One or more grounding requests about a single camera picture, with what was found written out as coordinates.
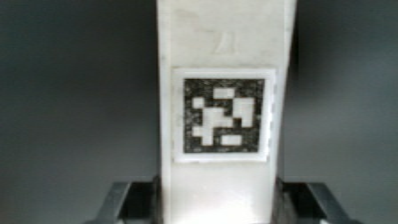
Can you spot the white table leg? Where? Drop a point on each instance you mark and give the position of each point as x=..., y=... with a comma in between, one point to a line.
x=224, y=42

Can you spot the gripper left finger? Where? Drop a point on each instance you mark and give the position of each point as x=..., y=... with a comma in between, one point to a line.
x=132, y=205

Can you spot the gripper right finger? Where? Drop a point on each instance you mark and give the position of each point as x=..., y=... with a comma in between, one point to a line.
x=306, y=204

